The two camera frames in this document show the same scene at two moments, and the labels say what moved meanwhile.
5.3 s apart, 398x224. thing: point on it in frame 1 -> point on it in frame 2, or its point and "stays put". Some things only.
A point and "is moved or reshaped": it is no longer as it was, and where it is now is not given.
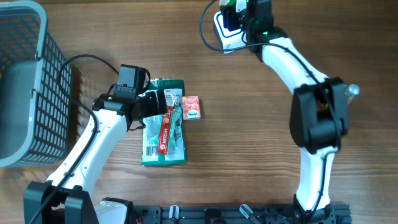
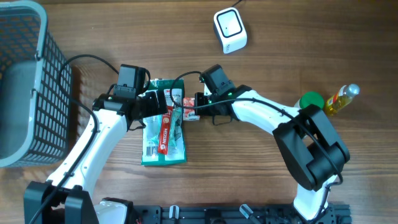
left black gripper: (153, 108) stays put
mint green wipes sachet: (152, 127) stays put
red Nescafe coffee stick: (163, 147) stays put
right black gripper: (229, 14) -> (199, 106)
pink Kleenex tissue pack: (191, 107) stays put
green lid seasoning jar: (227, 2) is moved or reshaped
